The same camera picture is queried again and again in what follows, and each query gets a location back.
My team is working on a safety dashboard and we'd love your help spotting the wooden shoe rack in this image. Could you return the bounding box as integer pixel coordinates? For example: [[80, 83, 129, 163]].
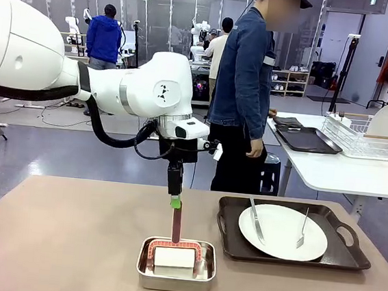
[[270, 68, 311, 99]]

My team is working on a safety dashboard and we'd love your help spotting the white side table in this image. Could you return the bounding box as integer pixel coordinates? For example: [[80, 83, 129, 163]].
[[257, 110, 388, 227]]

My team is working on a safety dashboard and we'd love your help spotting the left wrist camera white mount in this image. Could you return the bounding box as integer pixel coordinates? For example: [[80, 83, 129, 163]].
[[195, 138, 224, 162]]

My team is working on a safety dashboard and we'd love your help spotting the white wire dish rack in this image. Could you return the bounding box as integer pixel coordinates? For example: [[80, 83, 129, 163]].
[[318, 110, 388, 162]]

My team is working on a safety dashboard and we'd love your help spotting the black plastic stool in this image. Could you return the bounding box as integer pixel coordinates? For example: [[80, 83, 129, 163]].
[[259, 151, 283, 197]]

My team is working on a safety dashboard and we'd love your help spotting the black luggage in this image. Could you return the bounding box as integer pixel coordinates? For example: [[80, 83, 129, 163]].
[[309, 59, 337, 90]]

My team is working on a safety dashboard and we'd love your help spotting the person in denim jacket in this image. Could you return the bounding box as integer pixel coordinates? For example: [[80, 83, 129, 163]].
[[200, 0, 315, 200]]

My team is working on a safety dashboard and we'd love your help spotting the silver table knife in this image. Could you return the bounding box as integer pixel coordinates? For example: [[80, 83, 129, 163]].
[[245, 197, 270, 246]]

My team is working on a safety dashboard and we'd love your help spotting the folded dark grey cloth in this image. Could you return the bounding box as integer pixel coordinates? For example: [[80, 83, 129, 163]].
[[272, 114, 305, 129]]

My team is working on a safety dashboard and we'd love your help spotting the black tripod stand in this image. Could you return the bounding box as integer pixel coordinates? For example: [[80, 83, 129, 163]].
[[326, 32, 363, 116]]

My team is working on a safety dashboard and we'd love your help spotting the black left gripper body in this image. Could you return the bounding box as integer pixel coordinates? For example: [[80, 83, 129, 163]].
[[155, 137, 201, 192]]

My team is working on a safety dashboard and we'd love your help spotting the denim person's right hand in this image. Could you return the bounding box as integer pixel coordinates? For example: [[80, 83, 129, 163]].
[[245, 138, 266, 160]]

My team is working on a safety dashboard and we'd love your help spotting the denim-sleeved right forearm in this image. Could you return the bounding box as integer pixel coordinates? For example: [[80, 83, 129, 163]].
[[245, 88, 273, 144]]

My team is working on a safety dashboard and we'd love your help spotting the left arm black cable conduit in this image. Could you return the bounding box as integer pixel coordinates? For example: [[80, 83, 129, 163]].
[[0, 77, 162, 153]]

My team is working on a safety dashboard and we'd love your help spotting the thin black left gripper cable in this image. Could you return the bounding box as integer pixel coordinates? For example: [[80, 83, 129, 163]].
[[133, 121, 178, 162]]

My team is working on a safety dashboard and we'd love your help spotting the rectangular stainless steel tray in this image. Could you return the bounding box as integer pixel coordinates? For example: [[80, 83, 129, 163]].
[[133, 234, 220, 291]]

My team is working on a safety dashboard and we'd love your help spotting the red-handled white lint roller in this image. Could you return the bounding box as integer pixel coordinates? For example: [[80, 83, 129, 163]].
[[144, 205, 208, 280]]

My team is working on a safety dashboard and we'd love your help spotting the person in beige top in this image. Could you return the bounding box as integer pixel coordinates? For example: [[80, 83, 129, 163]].
[[201, 15, 232, 94]]

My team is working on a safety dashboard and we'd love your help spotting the person in blue hoodie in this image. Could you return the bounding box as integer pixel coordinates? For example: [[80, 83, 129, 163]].
[[83, 1, 127, 73]]

